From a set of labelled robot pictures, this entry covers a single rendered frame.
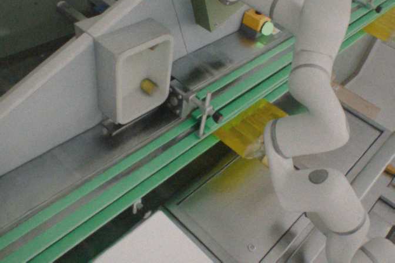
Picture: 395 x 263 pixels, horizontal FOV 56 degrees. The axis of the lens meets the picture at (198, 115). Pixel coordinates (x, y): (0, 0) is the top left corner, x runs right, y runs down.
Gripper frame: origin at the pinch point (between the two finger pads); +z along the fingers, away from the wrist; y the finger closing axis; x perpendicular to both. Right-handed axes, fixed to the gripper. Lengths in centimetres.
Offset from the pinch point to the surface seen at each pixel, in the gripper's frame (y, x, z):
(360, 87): -319, -505, 235
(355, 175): -15.7, -33.5, 0.6
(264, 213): -12.9, 7.5, 2.7
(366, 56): -277, -530, 265
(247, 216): -12.8, 12.6, 4.2
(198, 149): -3.3, 17.8, 26.3
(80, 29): 33, 44, 46
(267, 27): 20, -19, 47
